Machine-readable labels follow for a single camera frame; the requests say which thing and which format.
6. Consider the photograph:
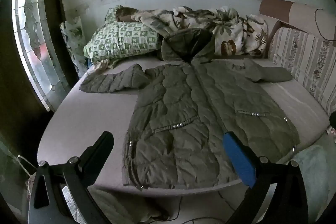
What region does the green checkered pillow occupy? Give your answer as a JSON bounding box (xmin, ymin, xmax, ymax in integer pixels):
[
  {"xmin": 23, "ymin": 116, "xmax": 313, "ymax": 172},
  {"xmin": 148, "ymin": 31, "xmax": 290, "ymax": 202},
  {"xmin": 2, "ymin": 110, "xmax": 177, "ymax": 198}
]
[{"xmin": 83, "ymin": 21, "xmax": 162, "ymax": 62}]

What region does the pale teal fluffy cloth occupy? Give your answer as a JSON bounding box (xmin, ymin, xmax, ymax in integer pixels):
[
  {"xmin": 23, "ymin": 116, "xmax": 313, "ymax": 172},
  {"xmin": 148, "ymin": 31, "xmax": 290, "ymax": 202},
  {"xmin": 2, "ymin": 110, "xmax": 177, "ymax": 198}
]
[{"xmin": 291, "ymin": 145, "xmax": 332, "ymax": 215}]

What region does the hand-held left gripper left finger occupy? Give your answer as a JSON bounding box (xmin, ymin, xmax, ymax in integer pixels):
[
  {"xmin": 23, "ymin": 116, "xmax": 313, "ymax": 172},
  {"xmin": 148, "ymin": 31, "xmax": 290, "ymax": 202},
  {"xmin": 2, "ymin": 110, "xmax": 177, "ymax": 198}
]
[{"xmin": 28, "ymin": 131, "xmax": 115, "ymax": 224}]

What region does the thin black cable on sofa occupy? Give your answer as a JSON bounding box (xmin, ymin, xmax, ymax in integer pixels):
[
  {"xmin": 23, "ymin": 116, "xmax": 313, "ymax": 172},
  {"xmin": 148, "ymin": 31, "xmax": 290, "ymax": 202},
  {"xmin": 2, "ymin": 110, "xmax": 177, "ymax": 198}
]
[{"xmin": 314, "ymin": 8, "xmax": 336, "ymax": 42}]

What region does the white cable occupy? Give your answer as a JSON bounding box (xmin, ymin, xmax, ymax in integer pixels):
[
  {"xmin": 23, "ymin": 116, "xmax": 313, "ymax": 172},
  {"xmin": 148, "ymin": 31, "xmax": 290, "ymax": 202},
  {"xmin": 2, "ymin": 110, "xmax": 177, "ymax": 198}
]
[{"xmin": 17, "ymin": 155, "xmax": 37, "ymax": 178}]

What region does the teal floral pillow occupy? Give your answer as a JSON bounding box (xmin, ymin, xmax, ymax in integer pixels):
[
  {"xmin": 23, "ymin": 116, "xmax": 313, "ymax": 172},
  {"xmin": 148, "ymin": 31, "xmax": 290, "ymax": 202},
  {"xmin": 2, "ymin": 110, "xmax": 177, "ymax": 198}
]
[{"xmin": 60, "ymin": 17, "xmax": 89, "ymax": 78}]

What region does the leaf print blanket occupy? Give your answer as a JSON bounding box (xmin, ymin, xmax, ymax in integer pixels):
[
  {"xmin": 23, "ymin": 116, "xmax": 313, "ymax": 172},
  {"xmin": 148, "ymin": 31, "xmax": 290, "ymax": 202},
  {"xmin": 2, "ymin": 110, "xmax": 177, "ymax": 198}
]
[{"xmin": 131, "ymin": 6, "xmax": 269, "ymax": 58}]

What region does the stained glass window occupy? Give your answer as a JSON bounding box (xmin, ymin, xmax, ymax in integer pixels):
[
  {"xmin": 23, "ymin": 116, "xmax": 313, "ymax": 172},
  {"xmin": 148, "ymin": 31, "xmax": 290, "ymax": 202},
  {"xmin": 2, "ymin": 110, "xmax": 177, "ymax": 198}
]
[{"xmin": 12, "ymin": 0, "xmax": 70, "ymax": 112}]

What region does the olive green quilted hooded jacket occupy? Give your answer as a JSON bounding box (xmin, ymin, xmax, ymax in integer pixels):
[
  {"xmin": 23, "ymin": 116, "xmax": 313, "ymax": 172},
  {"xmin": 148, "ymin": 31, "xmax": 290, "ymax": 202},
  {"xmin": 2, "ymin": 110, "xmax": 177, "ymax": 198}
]
[{"xmin": 79, "ymin": 28, "xmax": 301, "ymax": 191}]

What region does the black floor cable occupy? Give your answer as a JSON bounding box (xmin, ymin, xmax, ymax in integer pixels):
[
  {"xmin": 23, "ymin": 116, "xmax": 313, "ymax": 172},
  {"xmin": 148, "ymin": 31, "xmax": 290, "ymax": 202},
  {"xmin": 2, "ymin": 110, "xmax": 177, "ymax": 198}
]
[{"xmin": 147, "ymin": 196, "xmax": 227, "ymax": 224}]

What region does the beige patterned cloth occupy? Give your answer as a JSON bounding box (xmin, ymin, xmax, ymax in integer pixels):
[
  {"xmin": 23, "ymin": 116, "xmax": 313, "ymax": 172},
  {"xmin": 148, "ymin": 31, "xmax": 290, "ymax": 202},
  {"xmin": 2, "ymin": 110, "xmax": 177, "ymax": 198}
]
[{"xmin": 89, "ymin": 57, "xmax": 130, "ymax": 73}]

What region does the bed with lilac sheet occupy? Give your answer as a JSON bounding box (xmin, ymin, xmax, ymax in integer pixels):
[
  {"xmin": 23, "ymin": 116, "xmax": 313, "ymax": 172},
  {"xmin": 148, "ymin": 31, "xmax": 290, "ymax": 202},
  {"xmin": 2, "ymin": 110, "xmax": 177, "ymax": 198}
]
[{"xmin": 37, "ymin": 55, "xmax": 330, "ymax": 197}]

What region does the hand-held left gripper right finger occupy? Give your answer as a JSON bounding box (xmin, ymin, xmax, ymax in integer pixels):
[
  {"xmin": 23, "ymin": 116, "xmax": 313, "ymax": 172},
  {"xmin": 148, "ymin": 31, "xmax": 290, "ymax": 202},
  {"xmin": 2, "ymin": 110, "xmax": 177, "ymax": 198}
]
[{"xmin": 223, "ymin": 131, "xmax": 309, "ymax": 224}]

